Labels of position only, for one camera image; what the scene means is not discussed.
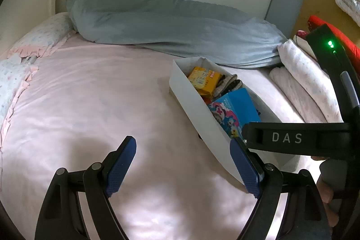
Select blue cartoon carton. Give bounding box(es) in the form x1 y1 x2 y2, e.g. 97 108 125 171
207 87 262 139

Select person's right hand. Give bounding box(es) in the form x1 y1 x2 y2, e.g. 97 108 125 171
315 180 341 231

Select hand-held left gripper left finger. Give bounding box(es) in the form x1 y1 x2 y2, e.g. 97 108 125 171
34 136 137 240

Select white fabric storage box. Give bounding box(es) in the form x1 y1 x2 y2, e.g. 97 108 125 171
169 57 301 193

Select yellow biscuit packet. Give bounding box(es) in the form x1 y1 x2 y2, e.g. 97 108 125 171
187 66 223 97

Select grey laptop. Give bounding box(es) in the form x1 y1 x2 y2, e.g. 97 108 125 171
264 0 310 39

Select striped grey socks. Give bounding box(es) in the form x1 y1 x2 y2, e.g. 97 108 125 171
212 74 244 98

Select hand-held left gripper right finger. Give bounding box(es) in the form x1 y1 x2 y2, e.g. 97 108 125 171
229 137 332 240

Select grey-blue bolster pillow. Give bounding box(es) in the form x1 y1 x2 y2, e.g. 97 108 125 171
66 0 288 69

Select white floral folded blanket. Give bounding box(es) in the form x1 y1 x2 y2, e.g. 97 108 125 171
277 39 345 124

